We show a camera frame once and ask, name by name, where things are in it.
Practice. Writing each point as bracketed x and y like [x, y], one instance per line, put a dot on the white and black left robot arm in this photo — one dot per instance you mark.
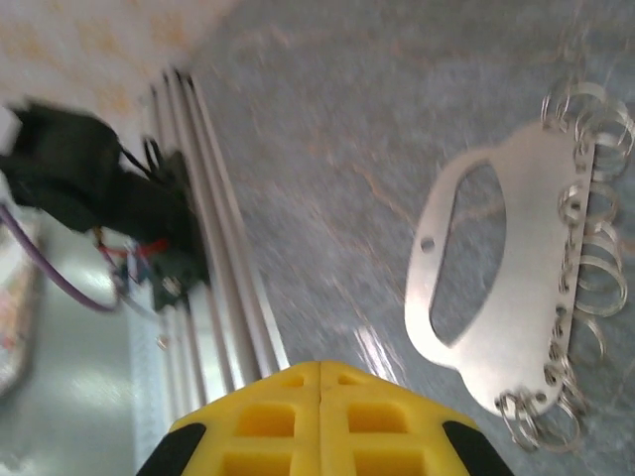
[74, 163]

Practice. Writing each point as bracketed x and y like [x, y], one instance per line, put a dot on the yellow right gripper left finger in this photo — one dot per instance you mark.
[258, 431]

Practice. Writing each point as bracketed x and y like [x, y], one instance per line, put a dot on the long aluminium base rail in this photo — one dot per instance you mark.
[218, 258]

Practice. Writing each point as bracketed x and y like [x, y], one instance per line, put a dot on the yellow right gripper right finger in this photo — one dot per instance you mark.
[397, 436]

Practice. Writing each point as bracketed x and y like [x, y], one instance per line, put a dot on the grey metal shelf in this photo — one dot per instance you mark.
[84, 347]

